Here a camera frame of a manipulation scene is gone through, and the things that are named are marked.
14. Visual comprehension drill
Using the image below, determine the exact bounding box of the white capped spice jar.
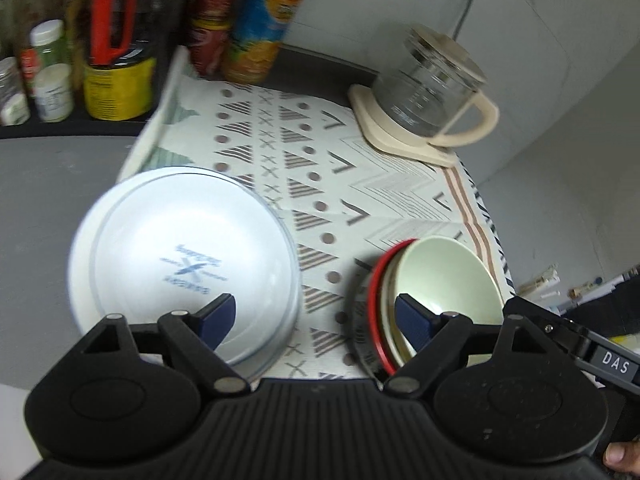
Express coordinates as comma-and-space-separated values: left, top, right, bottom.
27, 19, 68, 96

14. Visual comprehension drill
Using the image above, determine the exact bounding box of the cream kettle base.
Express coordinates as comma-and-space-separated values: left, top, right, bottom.
348, 84, 461, 167

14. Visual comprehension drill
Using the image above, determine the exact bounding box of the glass kettle cream handle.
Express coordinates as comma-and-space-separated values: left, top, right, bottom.
372, 25, 501, 147

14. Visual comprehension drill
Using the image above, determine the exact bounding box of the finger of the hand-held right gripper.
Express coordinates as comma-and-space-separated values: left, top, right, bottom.
504, 296, 592, 368

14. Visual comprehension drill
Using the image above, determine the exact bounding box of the red handled oil bottle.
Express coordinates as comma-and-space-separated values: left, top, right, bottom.
82, 0, 158, 122

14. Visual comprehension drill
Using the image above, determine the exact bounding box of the black kettle cable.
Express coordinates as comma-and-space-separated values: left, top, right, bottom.
452, 0, 516, 41

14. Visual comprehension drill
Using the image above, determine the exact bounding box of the white seasoning jar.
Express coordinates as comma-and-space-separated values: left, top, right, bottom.
32, 62, 76, 123

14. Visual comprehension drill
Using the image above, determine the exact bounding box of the patterned table cloth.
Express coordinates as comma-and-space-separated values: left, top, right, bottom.
116, 45, 516, 386

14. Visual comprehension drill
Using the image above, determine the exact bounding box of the black patterned plate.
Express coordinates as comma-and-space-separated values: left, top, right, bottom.
342, 260, 396, 386

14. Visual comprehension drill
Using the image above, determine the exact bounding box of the orange juice bottle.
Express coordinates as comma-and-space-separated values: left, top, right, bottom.
222, 0, 321, 86

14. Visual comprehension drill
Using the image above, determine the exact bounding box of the person's right hand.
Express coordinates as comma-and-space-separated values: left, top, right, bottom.
602, 441, 640, 475

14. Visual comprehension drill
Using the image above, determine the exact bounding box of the red rimmed plate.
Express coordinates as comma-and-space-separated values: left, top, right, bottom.
366, 238, 418, 377

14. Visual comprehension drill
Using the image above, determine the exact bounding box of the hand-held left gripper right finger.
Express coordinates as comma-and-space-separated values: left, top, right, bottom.
384, 294, 556, 396

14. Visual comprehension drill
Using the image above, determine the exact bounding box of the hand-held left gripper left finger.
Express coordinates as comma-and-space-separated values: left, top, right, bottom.
75, 294, 251, 396

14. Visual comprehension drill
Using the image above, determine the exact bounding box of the pale green bowl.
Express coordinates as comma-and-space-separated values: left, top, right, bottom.
387, 236, 505, 361

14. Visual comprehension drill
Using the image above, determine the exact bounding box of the yellowish sauce bottle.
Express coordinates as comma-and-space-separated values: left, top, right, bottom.
57, 0, 93, 91

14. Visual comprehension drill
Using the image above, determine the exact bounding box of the white bowl blue print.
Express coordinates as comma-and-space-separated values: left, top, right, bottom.
67, 166, 303, 381

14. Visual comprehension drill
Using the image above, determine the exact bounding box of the cream bowl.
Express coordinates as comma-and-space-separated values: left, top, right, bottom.
378, 240, 416, 368

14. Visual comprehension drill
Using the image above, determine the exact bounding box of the clear seasoning jar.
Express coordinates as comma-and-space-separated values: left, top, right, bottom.
0, 57, 31, 127

